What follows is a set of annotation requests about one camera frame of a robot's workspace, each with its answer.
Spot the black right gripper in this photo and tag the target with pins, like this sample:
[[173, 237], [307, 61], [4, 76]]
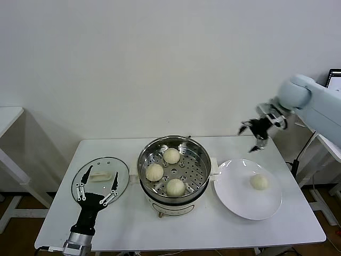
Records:
[[262, 128]]

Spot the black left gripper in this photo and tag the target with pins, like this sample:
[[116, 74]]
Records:
[[89, 208]]

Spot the glass pot lid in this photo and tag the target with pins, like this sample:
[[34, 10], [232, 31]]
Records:
[[100, 176]]

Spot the white steamed baozi bun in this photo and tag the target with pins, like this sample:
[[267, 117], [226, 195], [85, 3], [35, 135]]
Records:
[[259, 182], [154, 172], [175, 187], [171, 156]]

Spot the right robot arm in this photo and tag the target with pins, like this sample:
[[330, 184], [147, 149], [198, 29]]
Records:
[[319, 101]]

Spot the stainless steel steamer basket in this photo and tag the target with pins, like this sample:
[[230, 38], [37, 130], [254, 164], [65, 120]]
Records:
[[194, 165]]

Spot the steel steamer pot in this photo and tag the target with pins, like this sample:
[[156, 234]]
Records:
[[173, 209]]

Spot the white round plate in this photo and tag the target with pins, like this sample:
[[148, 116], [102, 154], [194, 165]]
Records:
[[239, 194]]

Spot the dark grey laptop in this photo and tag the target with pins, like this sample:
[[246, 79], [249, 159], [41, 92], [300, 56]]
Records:
[[334, 77]]

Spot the empty white side table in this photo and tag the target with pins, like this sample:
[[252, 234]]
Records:
[[8, 117]]

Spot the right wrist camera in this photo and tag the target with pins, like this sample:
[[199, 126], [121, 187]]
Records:
[[277, 120]]

